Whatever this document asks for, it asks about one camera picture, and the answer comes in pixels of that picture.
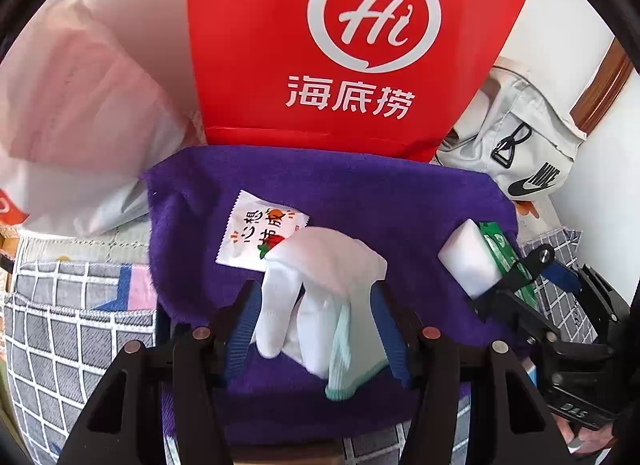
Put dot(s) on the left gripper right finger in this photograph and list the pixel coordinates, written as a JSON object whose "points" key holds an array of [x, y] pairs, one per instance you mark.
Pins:
{"points": [[399, 329]]}

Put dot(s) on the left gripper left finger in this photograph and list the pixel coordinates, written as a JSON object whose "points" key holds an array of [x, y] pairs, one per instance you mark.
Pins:
{"points": [[234, 327]]}

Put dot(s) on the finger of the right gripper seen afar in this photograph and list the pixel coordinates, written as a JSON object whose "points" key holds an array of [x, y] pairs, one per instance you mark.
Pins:
{"points": [[539, 263]]}

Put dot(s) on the white mint-cuffed sock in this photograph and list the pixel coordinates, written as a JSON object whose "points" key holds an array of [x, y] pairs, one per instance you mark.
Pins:
{"points": [[316, 308]]}

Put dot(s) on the right hand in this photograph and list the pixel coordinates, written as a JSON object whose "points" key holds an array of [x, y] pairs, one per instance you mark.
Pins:
{"points": [[585, 441]]}

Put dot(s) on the green wipes packet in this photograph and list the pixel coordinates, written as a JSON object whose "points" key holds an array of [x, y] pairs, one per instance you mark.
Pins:
{"points": [[506, 258]]}

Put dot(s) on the small white snack sachet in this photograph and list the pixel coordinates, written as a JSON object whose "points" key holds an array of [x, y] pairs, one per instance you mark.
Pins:
{"points": [[254, 227]]}

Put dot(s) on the purple fleece towel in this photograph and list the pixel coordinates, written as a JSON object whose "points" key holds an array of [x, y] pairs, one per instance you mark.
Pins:
{"points": [[403, 210]]}

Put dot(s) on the grey Nike waist bag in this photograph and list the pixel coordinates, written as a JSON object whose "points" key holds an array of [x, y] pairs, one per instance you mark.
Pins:
{"points": [[515, 131]]}

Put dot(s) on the red Haidilao paper bag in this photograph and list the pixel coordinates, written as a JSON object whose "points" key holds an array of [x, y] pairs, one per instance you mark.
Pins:
{"points": [[388, 77]]}

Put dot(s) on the white Miniso plastic bag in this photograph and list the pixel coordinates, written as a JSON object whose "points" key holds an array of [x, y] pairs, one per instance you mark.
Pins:
{"points": [[81, 122]]}

